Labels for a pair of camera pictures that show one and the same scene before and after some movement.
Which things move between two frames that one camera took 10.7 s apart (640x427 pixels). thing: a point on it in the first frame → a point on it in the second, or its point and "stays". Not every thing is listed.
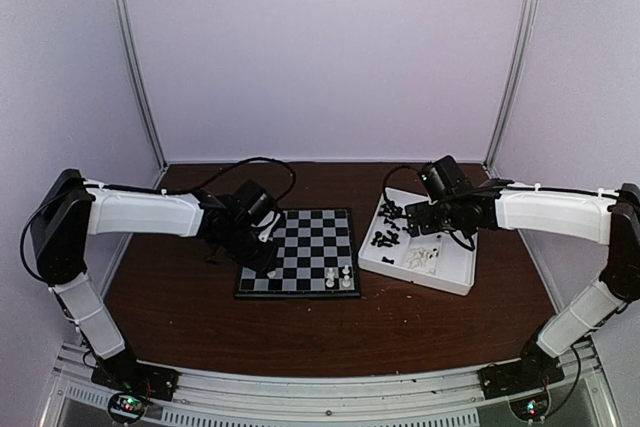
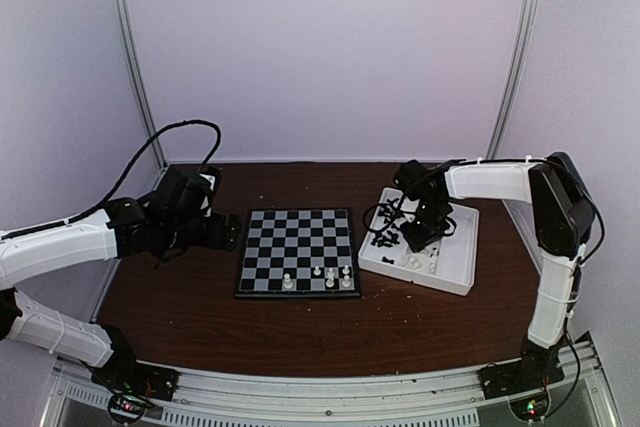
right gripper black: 427,226 → 419,242
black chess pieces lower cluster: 382,240 stays
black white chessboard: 316,258 stays
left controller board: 125,406 stays
